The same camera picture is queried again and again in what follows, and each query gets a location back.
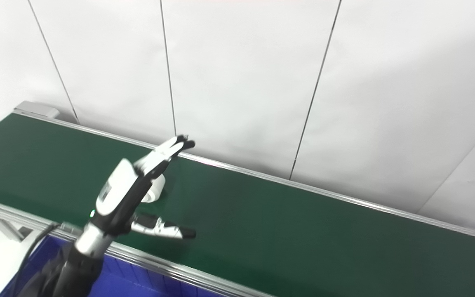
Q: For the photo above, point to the white round plastic part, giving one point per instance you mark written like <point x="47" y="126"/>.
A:
<point x="155" y="190"/>

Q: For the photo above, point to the empty blue plastic bin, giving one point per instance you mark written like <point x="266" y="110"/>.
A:
<point x="114" y="282"/>

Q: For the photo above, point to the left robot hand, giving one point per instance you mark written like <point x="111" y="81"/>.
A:
<point x="118" y="194"/>

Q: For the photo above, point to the green conveyor belt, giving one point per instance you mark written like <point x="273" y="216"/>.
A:
<point x="287" y="235"/>
<point x="179" y="270"/>

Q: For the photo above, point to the aluminium conveyor support leg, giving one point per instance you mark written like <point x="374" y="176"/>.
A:
<point x="6" y="225"/>

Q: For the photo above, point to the grey conveyor end housing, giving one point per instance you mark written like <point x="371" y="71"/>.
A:
<point x="37" y="109"/>

